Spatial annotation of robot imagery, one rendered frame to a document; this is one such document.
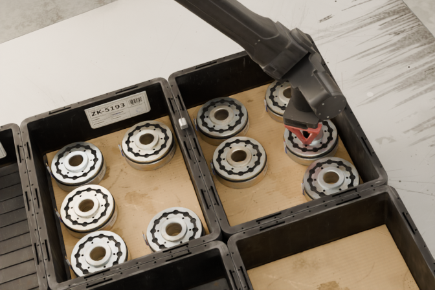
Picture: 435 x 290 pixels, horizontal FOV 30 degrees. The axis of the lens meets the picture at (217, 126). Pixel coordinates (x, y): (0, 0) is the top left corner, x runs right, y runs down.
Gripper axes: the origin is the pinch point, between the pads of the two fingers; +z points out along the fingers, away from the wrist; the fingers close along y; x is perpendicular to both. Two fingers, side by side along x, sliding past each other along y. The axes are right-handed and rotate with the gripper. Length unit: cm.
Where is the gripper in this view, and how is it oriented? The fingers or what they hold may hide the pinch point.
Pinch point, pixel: (310, 131)
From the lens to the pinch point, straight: 155.3
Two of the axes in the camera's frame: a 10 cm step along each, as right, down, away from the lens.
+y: 3.6, -7.5, 5.5
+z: 1.3, 6.3, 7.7
